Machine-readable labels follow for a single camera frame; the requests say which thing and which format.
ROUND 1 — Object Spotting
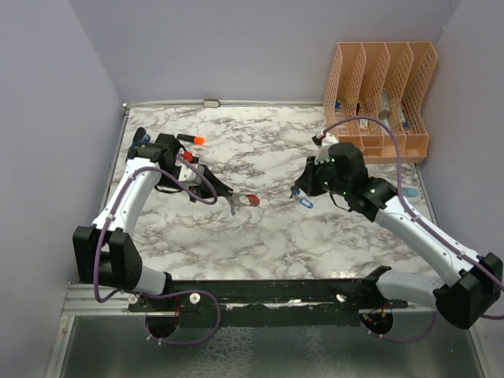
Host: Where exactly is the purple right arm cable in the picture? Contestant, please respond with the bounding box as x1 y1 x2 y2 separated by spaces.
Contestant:
324 116 504 343

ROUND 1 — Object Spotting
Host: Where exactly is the black orange highlighter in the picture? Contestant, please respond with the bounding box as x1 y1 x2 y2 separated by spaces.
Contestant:
176 134 205 145

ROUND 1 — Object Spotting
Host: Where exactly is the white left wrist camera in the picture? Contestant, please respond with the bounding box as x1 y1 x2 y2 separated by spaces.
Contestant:
176 162 204 187

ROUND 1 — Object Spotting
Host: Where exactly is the peach plastic desk organizer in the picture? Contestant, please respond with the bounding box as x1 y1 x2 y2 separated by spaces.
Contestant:
323 42 437 164

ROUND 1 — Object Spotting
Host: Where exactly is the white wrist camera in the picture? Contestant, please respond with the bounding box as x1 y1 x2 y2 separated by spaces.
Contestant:
312 132 339 165
176 162 204 187

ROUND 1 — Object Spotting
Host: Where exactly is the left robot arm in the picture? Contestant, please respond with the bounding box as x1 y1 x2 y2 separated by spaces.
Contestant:
72 128 233 311

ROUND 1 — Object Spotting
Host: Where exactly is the light blue packaged item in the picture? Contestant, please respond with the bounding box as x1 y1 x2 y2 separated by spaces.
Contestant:
402 187 422 204

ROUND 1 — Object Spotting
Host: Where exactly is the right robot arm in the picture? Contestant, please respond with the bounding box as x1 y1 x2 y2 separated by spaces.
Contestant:
295 143 503 329

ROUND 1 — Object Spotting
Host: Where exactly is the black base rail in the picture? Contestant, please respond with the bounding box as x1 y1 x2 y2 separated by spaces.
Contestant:
128 279 407 328

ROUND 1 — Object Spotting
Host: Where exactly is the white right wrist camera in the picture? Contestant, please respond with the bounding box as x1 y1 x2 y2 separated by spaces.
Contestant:
312 132 339 165

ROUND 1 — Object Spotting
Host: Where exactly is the blue black stapler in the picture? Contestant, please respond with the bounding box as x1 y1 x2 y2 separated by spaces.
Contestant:
127 127 150 158

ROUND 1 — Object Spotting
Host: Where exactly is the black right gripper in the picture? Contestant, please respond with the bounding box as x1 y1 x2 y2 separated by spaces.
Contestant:
295 154 349 197

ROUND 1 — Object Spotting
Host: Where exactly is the white wall clip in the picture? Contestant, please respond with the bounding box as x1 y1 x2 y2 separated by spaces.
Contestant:
202 98 221 109

